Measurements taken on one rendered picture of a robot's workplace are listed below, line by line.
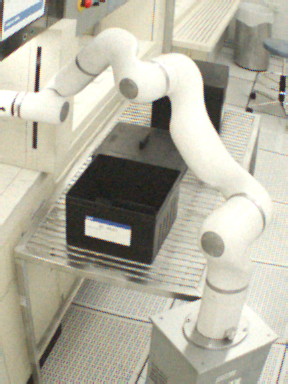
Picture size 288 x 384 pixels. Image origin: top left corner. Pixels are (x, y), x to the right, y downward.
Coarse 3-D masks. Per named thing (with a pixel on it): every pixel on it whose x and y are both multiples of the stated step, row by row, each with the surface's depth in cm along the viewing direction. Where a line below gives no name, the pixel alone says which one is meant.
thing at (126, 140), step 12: (120, 132) 252; (132, 132) 252; (144, 132) 252; (156, 132) 253; (168, 132) 254; (108, 144) 243; (120, 144) 244; (132, 144) 244; (144, 144) 243; (156, 144) 245; (168, 144) 246; (120, 156) 237; (132, 156) 237; (144, 156) 238; (156, 156) 238; (168, 156) 239; (180, 156) 239; (180, 168) 241
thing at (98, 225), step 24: (96, 168) 225; (120, 168) 223; (144, 168) 221; (168, 168) 218; (72, 192) 207; (96, 192) 230; (120, 192) 228; (144, 192) 225; (168, 192) 222; (72, 216) 204; (96, 216) 201; (120, 216) 198; (144, 216) 196; (168, 216) 212; (72, 240) 209; (96, 240) 206; (120, 240) 203; (144, 240) 200
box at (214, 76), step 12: (192, 60) 282; (204, 72) 270; (216, 72) 272; (228, 72) 276; (204, 84) 259; (216, 84) 260; (204, 96) 262; (216, 96) 260; (156, 108) 270; (168, 108) 269; (216, 108) 264; (156, 120) 272; (168, 120) 271; (216, 120) 266; (216, 132) 269
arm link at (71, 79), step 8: (72, 64) 170; (64, 72) 173; (72, 72) 171; (80, 72) 169; (56, 80) 177; (64, 80) 174; (72, 80) 172; (80, 80) 172; (88, 80) 172; (56, 88) 177; (64, 88) 175; (72, 88) 175; (80, 88) 175; (64, 96) 194
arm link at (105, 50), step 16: (112, 32) 159; (128, 32) 160; (96, 48) 162; (112, 48) 158; (128, 48) 155; (80, 64) 168; (96, 64) 165; (112, 64) 159; (128, 64) 151; (144, 64) 151; (128, 80) 150; (144, 80) 149; (160, 80) 152; (128, 96) 152; (144, 96) 151; (160, 96) 155
